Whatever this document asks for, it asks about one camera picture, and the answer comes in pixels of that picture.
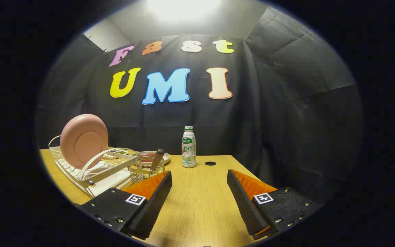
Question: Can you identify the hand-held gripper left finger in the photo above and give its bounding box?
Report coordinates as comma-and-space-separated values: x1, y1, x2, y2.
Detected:
75, 170, 172, 240

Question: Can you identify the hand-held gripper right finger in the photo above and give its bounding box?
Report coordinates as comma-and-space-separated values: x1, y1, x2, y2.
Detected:
227, 169, 323, 240

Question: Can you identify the metal wire basket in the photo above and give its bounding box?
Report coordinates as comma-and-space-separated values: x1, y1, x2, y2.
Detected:
128, 156, 166, 184

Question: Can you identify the wooden handled spoon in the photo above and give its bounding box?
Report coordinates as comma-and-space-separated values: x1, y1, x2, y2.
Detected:
149, 149, 165, 171

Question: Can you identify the white wire dish rack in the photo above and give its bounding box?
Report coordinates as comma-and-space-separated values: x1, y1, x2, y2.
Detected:
48, 136, 140, 198

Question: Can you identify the pink plate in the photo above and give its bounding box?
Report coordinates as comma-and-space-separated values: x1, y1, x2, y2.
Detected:
60, 114, 109, 168

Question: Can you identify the beige round plate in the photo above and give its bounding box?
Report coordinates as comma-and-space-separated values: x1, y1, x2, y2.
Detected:
137, 151, 170, 164

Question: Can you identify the white sectioned bean dish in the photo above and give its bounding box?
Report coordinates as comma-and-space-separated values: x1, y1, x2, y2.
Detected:
106, 148, 138, 162

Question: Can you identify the white drip tray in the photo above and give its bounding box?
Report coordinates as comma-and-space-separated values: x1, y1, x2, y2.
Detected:
56, 160, 133, 198

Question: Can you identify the white green drink bottle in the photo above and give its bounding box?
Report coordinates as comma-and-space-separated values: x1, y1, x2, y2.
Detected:
182, 126, 197, 168

